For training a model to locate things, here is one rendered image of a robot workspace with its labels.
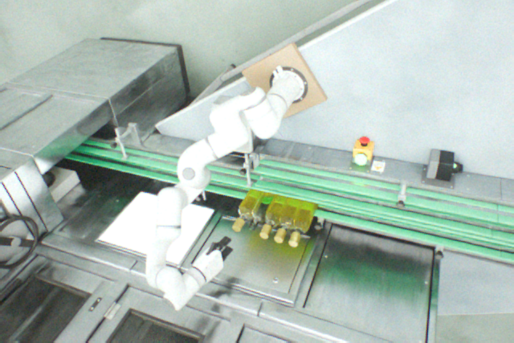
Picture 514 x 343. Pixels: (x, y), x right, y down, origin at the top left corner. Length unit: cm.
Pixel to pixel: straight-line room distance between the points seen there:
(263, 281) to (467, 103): 96
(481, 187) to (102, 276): 149
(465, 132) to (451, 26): 39
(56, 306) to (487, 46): 176
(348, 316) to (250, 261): 42
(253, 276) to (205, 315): 22
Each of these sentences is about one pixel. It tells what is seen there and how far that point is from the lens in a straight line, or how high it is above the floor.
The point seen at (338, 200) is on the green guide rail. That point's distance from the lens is 163.
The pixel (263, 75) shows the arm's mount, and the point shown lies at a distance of 163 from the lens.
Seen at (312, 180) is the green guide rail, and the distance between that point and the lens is 160.
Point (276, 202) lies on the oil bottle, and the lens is 166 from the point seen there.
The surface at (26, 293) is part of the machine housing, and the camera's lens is 195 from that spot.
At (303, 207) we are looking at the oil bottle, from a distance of 164.
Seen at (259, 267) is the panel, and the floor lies 122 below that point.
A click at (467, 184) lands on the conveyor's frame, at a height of 83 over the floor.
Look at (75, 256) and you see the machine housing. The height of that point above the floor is 140.
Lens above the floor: 211
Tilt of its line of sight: 47 degrees down
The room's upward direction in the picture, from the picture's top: 147 degrees counter-clockwise
